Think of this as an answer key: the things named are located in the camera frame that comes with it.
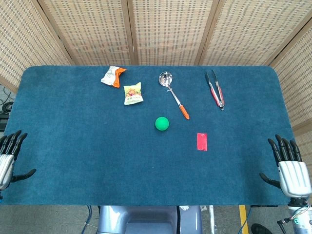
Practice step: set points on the white orange snack bag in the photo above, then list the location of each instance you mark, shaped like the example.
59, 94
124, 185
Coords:
110, 76

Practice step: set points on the yellow green snack bag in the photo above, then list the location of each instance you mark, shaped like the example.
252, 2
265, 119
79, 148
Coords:
132, 93

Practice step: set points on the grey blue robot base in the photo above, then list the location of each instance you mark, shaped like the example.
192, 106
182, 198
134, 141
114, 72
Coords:
136, 219

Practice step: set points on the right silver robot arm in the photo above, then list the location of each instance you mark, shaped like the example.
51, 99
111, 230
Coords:
302, 226

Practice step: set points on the woven folding screen panel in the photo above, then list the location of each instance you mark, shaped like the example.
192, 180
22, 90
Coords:
168, 31
246, 34
26, 41
95, 31
298, 85

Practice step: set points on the red square block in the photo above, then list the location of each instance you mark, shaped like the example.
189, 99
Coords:
202, 142

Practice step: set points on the green ball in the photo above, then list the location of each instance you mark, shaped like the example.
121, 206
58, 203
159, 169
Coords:
161, 123

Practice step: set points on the black shoe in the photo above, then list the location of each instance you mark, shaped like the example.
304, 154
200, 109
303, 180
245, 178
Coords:
259, 229

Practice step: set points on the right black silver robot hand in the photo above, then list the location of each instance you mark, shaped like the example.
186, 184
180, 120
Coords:
295, 178

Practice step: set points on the blue table cloth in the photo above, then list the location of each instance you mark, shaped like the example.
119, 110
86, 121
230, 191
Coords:
97, 151

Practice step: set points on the black box device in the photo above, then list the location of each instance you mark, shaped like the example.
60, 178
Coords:
3, 120

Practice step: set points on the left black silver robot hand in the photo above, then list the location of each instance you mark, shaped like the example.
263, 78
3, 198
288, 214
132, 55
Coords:
6, 168

